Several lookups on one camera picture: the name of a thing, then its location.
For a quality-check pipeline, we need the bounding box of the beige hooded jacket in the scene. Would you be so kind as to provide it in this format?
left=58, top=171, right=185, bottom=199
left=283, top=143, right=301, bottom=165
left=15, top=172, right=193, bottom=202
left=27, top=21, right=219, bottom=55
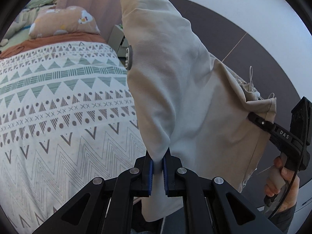
left=121, top=0, right=277, bottom=222

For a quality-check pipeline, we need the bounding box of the person's right hand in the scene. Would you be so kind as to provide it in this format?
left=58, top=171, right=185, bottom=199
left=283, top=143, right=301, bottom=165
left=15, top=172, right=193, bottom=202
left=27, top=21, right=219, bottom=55
left=264, top=155, right=300, bottom=212

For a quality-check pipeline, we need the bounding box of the patterned white bed quilt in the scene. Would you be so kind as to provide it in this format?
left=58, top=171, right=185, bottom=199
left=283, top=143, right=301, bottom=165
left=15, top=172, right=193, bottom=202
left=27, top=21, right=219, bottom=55
left=1, top=41, right=145, bottom=233

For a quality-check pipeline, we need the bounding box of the white bedside table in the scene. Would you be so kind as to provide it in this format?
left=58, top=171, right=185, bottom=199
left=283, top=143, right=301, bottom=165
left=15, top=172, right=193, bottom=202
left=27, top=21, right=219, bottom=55
left=108, top=25, right=129, bottom=65

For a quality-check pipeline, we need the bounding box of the orange cartoon pillow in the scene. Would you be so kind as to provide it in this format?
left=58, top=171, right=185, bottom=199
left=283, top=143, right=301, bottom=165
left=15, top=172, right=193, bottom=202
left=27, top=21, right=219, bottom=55
left=28, top=6, right=100, bottom=39

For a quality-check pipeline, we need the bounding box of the grey plush toy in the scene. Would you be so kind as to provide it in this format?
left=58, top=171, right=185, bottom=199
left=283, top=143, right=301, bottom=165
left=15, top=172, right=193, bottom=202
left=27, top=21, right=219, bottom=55
left=1, top=21, right=26, bottom=47

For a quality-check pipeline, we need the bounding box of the crumpled light green blanket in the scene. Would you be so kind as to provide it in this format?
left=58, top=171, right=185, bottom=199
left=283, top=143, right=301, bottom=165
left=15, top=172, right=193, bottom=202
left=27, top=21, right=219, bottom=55
left=19, top=0, right=57, bottom=14

